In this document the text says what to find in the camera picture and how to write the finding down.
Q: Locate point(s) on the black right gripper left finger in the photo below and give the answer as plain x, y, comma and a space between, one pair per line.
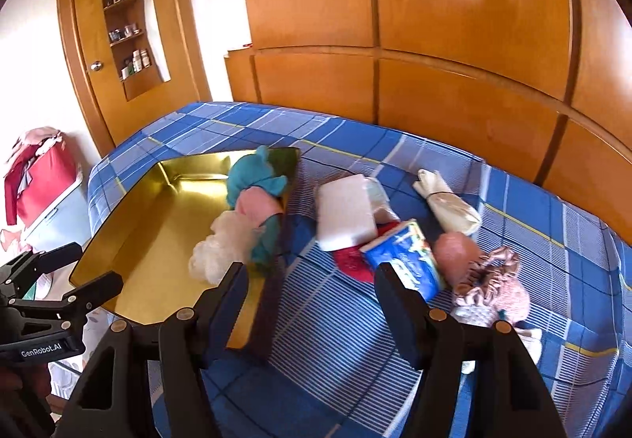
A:
112, 397

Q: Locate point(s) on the teal plush toy pink skirt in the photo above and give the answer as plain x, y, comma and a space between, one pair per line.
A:
255, 190

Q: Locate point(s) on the red soft item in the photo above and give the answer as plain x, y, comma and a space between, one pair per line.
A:
352, 263

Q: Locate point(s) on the white mesh cloth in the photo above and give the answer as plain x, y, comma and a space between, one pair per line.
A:
531, 339

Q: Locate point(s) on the gold tray box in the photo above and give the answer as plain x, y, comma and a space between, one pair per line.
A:
150, 236

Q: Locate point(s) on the white knit cloth teal trim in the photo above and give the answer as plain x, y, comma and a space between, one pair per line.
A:
478, 315

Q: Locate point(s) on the pink knitted cloth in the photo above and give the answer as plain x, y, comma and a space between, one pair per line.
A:
512, 301

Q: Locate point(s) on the light blue storage box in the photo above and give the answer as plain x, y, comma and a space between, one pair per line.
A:
64, 221

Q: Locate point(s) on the pink satin scrunchie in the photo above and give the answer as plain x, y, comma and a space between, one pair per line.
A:
488, 278

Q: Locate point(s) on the blue plaid bed sheet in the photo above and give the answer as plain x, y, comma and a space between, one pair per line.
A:
334, 370

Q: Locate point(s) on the pink round puff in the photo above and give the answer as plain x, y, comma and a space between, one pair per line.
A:
454, 252

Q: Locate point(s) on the red bag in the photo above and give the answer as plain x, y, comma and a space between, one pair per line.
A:
40, 168

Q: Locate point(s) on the blue tempo tissue pack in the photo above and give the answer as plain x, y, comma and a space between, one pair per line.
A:
406, 249

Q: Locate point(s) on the cream rolled cloth bag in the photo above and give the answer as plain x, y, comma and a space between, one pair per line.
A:
453, 214

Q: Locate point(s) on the white sponge block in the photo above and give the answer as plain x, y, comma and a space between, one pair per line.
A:
344, 214

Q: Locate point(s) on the wooden door with shelf niche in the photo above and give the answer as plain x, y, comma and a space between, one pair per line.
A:
151, 63

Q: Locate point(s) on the wooden wardrobe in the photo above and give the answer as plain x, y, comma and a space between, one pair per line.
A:
539, 88

